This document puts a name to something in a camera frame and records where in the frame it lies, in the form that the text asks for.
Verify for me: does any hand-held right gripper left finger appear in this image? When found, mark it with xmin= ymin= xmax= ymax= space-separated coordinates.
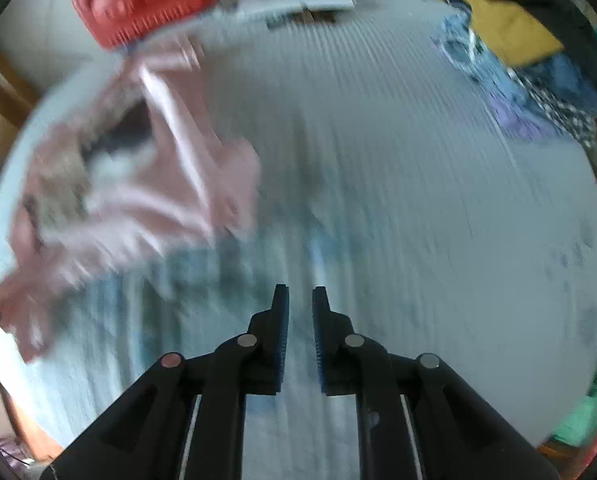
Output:
xmin=43 ymin=284 xmax=290 ymax=480

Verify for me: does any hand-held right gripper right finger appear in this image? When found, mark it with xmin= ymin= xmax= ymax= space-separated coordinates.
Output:
xmin=313 ymin=286 xmax=562 ymax=480

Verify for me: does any pink garment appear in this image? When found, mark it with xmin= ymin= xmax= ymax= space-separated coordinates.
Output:
xmin=0 ymin=35 xmax=262 ymax=363

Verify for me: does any light blue striped bed sheet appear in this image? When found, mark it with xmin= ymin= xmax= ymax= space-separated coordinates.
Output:
xmin=0 ymin=0 xmax=597 ymax=480

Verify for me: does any green cloth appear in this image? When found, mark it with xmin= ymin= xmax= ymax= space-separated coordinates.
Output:
xmin=549 ymin=332 xmax=597 ymax=448

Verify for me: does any purple cloth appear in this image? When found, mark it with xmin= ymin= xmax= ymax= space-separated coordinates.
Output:
xmin=493 ymin=95 xmax=544 ymax=136

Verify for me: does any blue patterned cloth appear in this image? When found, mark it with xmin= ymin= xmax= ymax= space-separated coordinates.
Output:
xmin=431 ymin=10 xmax=529 ymax=106

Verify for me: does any black white checked cloth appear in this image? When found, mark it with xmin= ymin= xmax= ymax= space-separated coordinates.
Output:
xmin=521 ymin=72 xmax=597 ymax=148

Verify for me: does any red plastic basket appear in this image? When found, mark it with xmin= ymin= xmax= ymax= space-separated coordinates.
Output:
xmin=72 ymin=0 xmax=223 ymax=51

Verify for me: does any blue denim garment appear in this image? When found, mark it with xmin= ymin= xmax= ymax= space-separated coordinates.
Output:
xmin=543 ymin=55 xmax=597 ymax=106

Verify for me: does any yellow garment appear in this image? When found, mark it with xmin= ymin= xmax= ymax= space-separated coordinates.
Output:
xmin=466 ymin=0 xmax=564 ymax=68

